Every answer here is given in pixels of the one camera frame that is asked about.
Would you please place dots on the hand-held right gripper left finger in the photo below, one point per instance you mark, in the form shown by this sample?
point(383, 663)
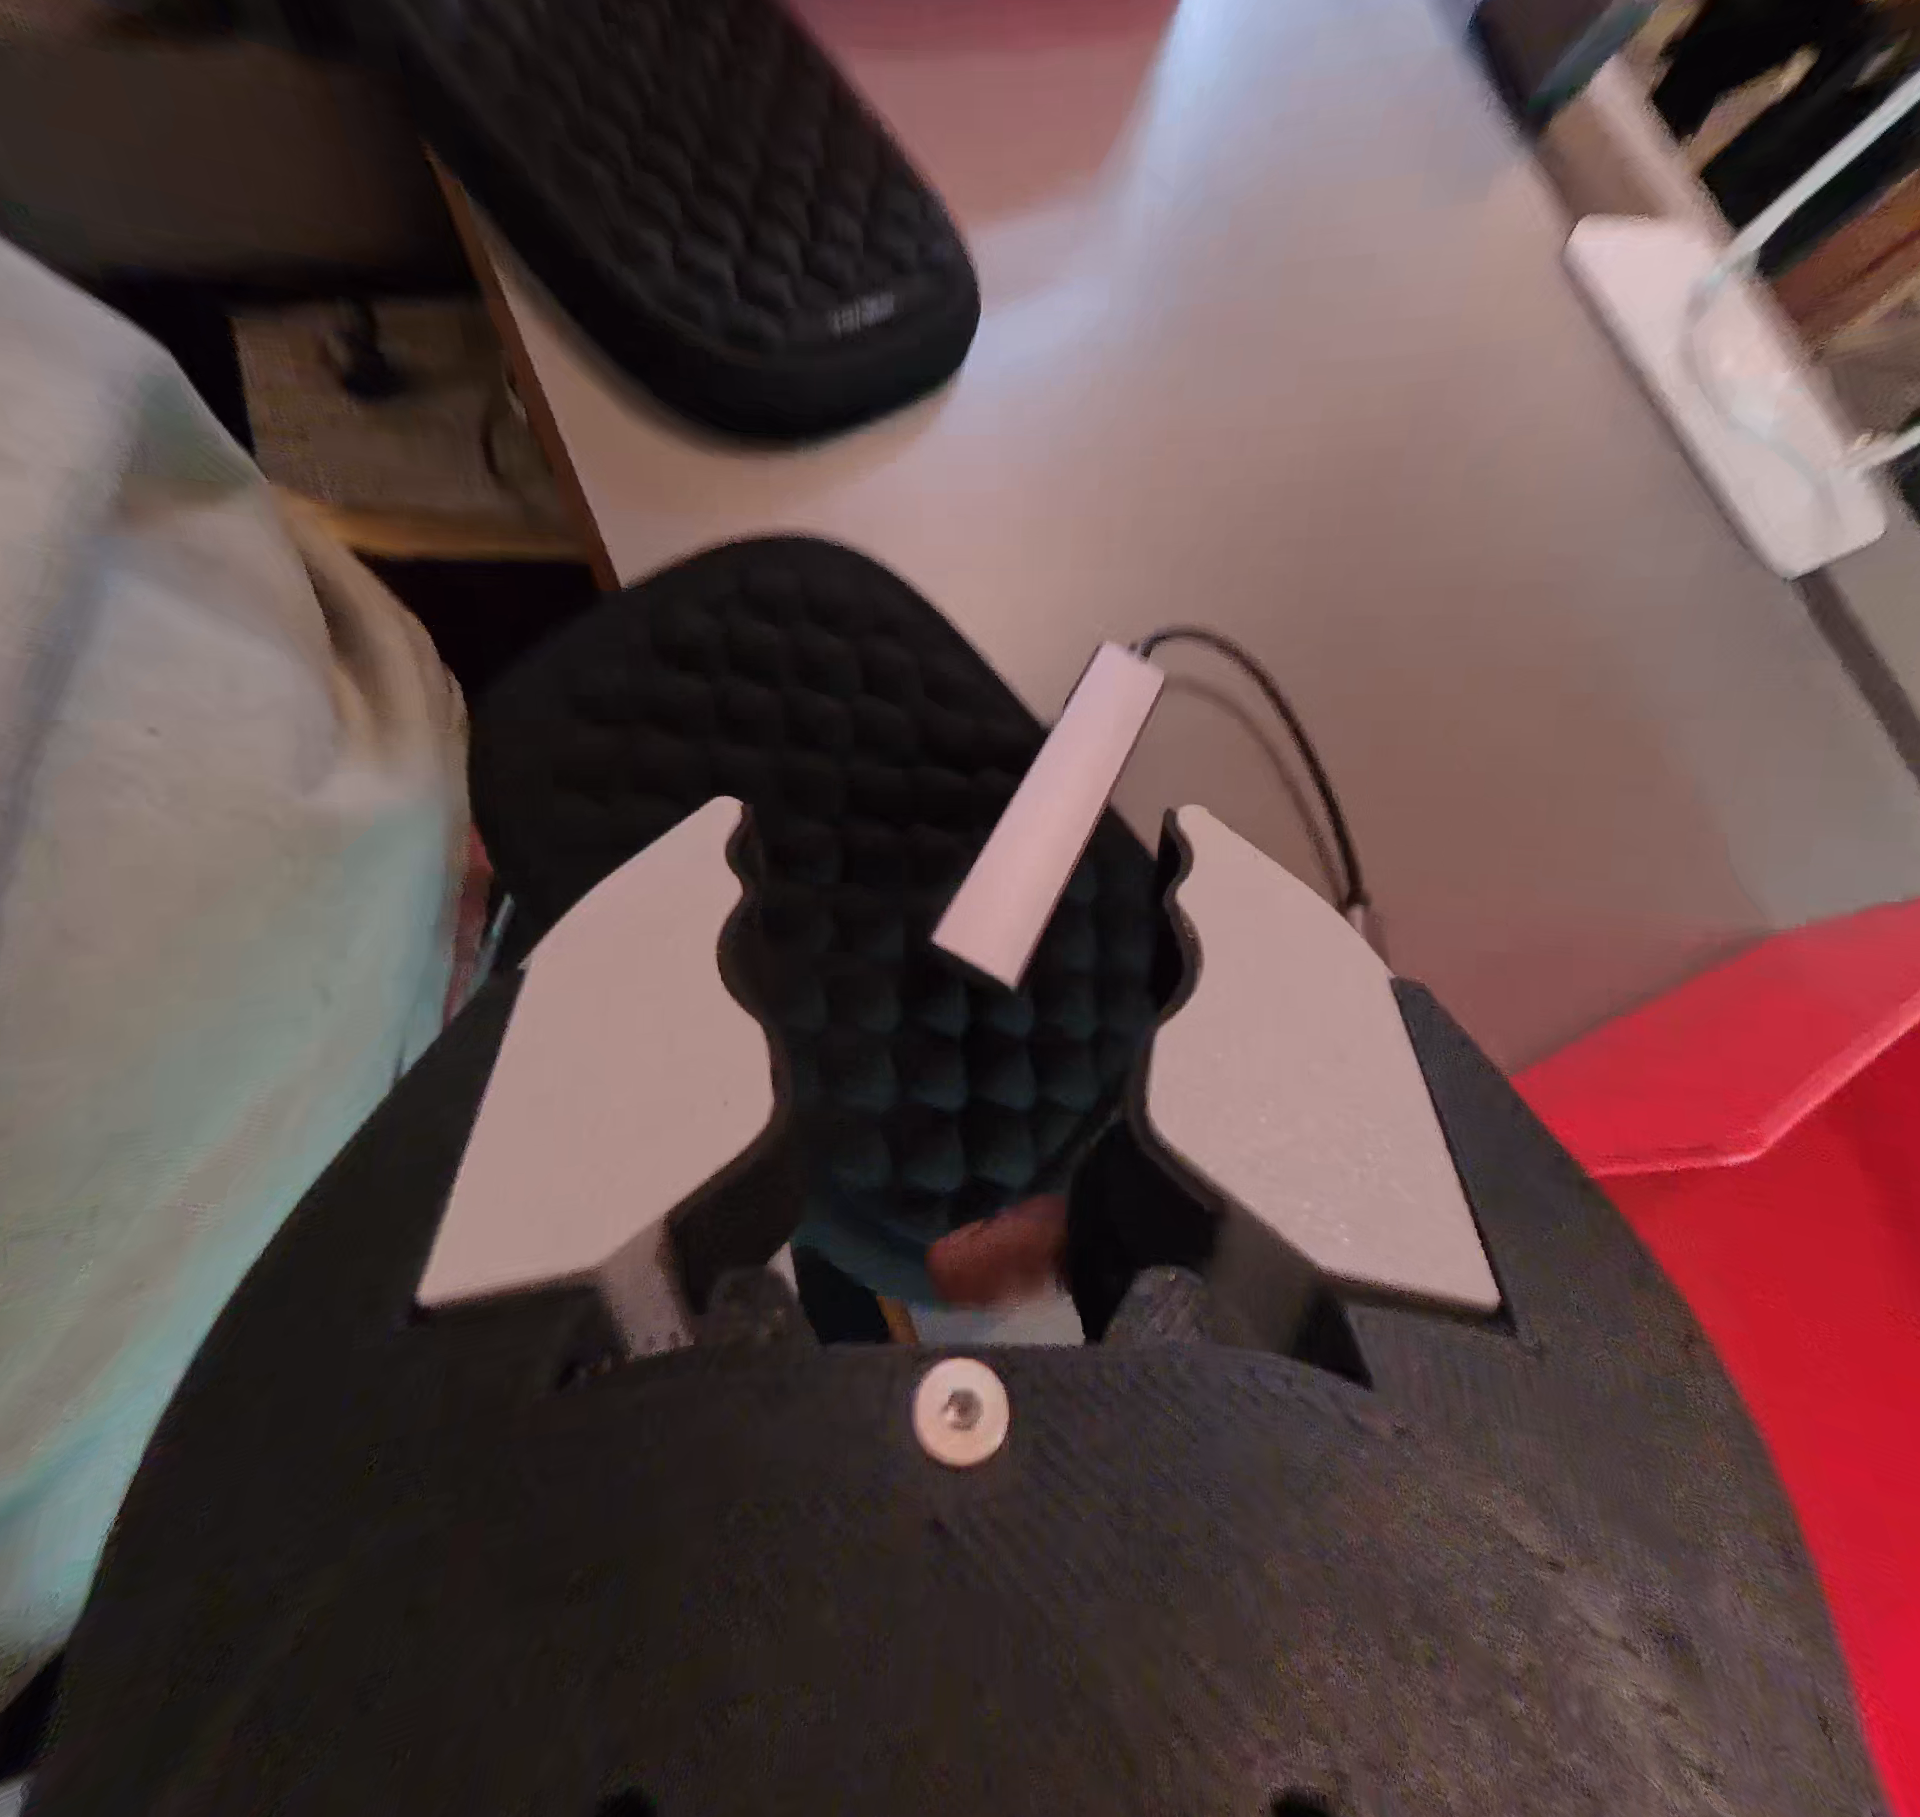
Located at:
point(616, 1083)

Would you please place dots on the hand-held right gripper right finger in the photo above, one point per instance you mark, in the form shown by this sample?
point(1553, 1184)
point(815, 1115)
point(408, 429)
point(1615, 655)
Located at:
point(1305, 1098)

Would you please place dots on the grey usb hub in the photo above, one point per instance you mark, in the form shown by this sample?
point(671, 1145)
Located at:
point(1049, 812)

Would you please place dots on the red plastic bin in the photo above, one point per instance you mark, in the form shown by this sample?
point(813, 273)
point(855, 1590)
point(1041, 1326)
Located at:
point(1769, 1249)

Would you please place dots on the person's right hand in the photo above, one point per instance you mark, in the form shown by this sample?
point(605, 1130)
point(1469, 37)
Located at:
point(1002, 1249)

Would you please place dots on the black honeycomb cushion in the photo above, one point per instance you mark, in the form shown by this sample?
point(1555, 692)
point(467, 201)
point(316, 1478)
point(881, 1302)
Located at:
point(674, 151)
point(840, 737)

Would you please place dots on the person's pale sweater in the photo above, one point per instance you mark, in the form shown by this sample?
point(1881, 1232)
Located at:
point(194, 871)

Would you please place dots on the white tabletop stand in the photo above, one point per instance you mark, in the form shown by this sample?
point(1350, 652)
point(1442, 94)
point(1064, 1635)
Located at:
point(1725, 392)

